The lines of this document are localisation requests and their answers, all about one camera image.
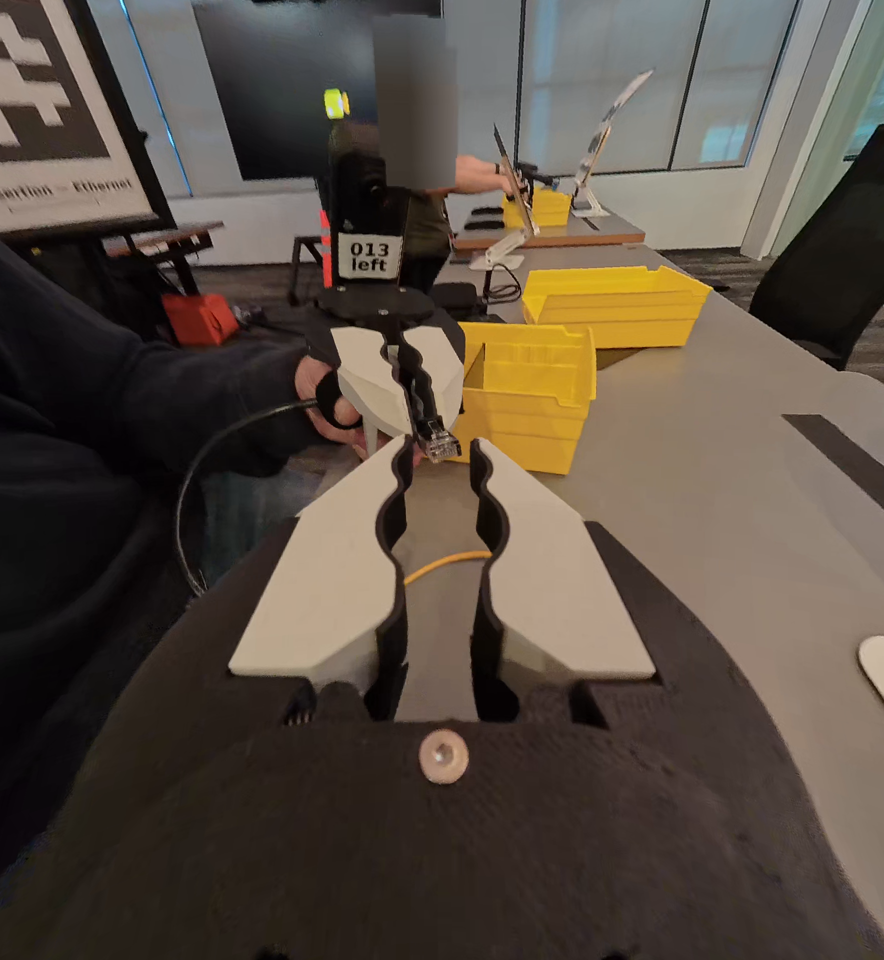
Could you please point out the wooden top desk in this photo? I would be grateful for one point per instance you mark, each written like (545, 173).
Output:
(562, 229)

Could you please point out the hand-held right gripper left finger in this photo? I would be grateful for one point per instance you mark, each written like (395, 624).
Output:
(322, 600)

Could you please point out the person's left forearm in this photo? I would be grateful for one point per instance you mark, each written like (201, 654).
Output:
(187, 382)

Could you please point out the black white marker sign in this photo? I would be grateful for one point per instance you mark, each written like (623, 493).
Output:
(37, 75)

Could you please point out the person's left hand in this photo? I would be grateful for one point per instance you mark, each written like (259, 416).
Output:
(305, 382)

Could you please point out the small yellow bin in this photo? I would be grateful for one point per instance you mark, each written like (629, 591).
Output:
(551, 210)
(532, 405)

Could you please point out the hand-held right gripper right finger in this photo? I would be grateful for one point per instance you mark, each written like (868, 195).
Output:
(562, 600)

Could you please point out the tilted tablet stand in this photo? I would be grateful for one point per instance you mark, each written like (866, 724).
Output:
(599, 142)
(517, 187)

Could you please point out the red tool bag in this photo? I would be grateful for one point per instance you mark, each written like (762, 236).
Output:
(198, 319)

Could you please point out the wide shallow yellow bin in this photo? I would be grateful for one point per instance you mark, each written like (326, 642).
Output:
(614, 315)

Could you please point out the black wall screen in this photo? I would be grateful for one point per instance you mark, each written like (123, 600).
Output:
(284, 90)

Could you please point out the black office chair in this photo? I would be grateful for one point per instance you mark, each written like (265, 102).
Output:
(839, 247)

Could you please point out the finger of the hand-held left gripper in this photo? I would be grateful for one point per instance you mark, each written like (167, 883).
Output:
(442, 367)
(363, 375)

